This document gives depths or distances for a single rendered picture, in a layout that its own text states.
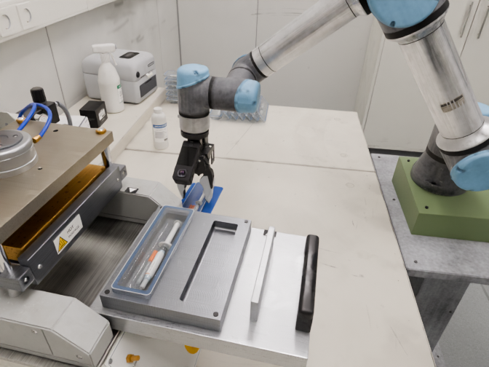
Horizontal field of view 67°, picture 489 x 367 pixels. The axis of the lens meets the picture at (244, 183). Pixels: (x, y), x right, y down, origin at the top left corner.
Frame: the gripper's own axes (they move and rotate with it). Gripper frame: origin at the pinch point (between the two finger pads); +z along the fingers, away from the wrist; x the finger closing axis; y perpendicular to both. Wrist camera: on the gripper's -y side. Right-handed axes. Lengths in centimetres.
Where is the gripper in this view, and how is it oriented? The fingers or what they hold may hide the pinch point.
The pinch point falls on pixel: (195, 198)
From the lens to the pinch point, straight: 103.5
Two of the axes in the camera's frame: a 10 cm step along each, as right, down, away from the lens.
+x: -9.7, -1.5, 1.7
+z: -0.3, 8.3, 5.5
